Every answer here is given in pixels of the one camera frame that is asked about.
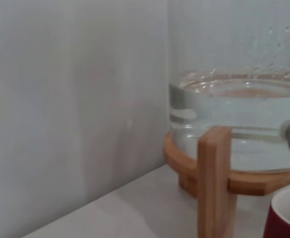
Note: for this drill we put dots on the red ceramic cup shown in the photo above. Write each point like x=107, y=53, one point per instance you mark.
x=278, y=223

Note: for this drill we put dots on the glass water dispenser jar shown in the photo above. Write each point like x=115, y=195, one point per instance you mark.
x=234, y=111

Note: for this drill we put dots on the wooden dispenser stand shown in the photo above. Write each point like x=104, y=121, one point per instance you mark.
x=214, y=173

